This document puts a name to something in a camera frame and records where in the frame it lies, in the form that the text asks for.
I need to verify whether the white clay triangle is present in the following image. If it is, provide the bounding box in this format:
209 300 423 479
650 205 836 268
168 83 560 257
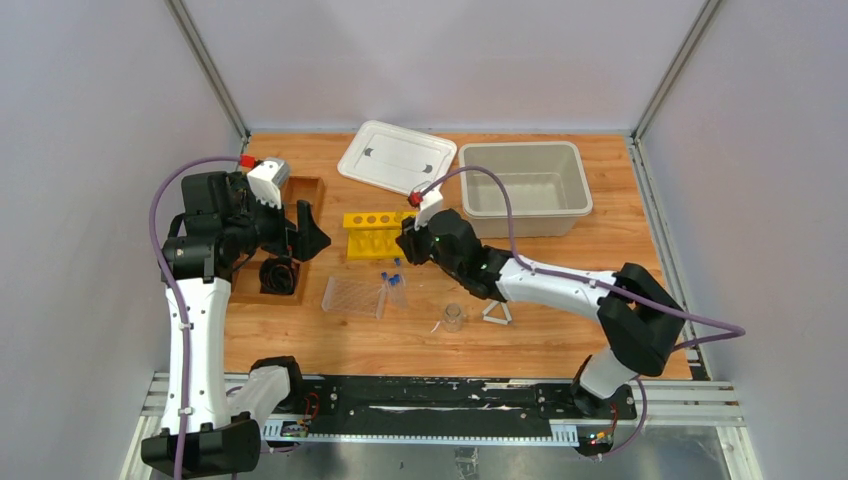
482 301 513 326

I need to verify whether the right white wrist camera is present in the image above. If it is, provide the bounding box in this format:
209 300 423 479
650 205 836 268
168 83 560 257
407 189 444 230

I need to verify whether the clear well plate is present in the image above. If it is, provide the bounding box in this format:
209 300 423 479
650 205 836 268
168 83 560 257
321 276 386 319

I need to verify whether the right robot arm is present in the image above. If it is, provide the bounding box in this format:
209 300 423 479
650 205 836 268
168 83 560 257
396 209 684 418

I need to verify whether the black coiled cable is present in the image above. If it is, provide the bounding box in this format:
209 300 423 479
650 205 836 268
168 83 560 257
258 256 301 296

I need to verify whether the yellow test tube rack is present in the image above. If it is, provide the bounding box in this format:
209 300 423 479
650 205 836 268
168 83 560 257
343 211 403 260

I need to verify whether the white plastic bin lid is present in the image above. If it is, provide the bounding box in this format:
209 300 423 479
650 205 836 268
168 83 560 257
337 120 458 195

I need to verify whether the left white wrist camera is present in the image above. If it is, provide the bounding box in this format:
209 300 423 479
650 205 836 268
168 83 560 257
247 157 291 210

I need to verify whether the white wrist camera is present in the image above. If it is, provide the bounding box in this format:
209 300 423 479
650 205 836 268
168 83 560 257
407 189 444 230
247 157 291 210

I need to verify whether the small clear glass jar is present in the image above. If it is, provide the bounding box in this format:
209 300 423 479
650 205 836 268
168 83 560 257
440 303 466 333

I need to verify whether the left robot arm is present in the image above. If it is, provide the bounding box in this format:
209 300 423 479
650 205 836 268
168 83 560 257
141 170 331 479

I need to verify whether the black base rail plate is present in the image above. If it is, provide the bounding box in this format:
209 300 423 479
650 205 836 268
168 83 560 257
262 375 638 447

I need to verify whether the beige plastic bin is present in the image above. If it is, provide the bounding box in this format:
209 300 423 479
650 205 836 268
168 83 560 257
459 141 594 239

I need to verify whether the wooden compartment tray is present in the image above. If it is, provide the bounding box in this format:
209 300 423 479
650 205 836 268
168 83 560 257
230 176 326 306

